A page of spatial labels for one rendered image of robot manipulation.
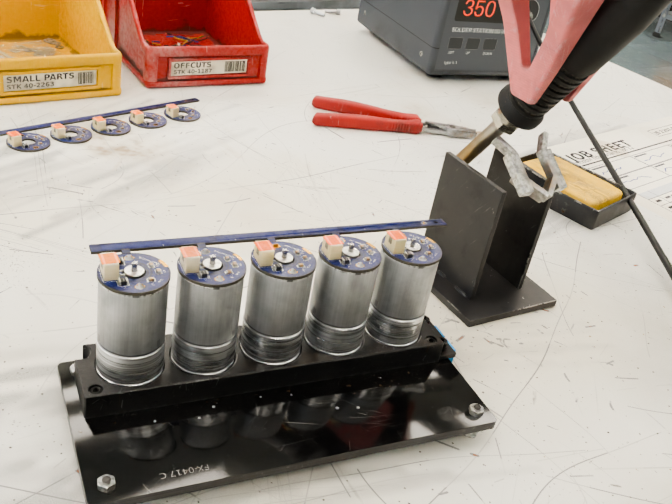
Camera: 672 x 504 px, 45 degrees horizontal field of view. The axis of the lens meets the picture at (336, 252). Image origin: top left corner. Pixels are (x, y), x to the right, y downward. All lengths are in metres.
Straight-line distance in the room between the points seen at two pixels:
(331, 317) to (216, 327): 0.05
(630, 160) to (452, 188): 0.28
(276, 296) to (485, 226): 0.14
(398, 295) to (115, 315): 0.11
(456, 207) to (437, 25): 0.32
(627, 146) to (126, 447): 0.51
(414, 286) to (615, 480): 0.11
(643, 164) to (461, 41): 0.19
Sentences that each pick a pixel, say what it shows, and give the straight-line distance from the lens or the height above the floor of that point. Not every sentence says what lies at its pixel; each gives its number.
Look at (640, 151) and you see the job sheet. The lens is 0.70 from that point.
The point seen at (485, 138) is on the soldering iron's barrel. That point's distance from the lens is 0.41.
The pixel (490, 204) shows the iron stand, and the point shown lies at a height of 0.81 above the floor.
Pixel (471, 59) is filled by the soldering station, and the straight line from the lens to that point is 0.74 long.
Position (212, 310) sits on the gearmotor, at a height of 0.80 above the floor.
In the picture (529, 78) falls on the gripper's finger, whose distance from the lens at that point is 0.37.
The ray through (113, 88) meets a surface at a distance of 0.59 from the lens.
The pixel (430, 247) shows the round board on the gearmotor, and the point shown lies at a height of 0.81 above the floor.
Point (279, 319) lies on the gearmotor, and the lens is 0.30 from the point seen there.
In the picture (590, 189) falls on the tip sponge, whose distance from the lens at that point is 0.56.
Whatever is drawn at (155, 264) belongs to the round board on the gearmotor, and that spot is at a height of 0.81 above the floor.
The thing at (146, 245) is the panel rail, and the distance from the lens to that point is 0.30.
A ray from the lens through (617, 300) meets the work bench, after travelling 0.47.
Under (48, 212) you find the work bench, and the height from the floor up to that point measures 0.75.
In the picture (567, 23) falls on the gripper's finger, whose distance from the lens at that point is 0.35.
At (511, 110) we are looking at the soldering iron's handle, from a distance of 0.39.
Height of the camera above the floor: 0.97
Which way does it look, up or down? 31 degrees down
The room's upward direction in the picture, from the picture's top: 11 degrees clockwise
